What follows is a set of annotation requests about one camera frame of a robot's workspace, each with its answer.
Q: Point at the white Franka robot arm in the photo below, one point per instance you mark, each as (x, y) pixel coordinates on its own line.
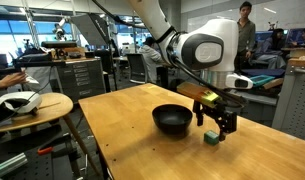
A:
(208, 50)

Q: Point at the black softbox light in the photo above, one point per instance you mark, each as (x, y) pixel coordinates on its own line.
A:
(92, 30)

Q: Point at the green aluminium extrusion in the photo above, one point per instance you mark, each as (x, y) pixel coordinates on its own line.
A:
(8, 164)

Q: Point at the seated person white jacket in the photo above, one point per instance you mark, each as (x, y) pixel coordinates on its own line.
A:
(151, 58)

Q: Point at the standing person dark shirt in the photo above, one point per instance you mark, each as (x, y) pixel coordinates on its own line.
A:
(246, 33)

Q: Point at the black drawer cabinet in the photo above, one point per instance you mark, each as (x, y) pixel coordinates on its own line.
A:
(80, 78)

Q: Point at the round wooden side table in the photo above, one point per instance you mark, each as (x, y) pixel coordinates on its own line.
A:
(52, 106)

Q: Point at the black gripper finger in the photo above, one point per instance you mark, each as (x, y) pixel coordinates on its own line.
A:
(222, 135)
(198, 115)

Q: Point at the black bowl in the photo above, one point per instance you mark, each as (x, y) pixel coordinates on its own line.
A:
(172, 118)

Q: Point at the black perforated breadboard table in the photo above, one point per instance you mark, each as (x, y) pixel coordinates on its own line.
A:
(32, 163)

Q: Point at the blue cushion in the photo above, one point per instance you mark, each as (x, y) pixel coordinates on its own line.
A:
(263, 72)

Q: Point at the bare person hand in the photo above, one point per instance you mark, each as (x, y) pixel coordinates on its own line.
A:
(12, 80)

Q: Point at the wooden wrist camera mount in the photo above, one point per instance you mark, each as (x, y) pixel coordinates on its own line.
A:
(197, 91)

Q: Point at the seated person at desk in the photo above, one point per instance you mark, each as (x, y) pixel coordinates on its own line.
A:
(303, 35)

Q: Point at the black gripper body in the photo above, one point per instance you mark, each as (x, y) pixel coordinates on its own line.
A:
(222, 115)

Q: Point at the seated person dark hair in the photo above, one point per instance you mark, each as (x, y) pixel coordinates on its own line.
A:
(270, 46)

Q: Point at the grey plastic bin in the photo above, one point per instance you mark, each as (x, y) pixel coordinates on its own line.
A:
(255, 106)

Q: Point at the black office chair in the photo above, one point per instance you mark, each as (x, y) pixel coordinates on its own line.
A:
(136, 68)

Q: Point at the white rounded device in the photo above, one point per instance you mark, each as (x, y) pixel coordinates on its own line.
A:
(17, 101)

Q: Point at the black stereo camera bar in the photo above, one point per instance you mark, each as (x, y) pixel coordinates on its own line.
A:
(58, 44)

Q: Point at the grey pegboard workbench cabinet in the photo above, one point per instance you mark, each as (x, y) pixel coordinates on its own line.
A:
(295, 100)

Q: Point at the green block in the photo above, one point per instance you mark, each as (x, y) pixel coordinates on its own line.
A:
(211, 137)

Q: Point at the wooden block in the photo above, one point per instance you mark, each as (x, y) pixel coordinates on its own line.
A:
(273, 83)

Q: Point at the teal tray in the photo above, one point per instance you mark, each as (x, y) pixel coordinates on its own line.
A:
(262, 79)

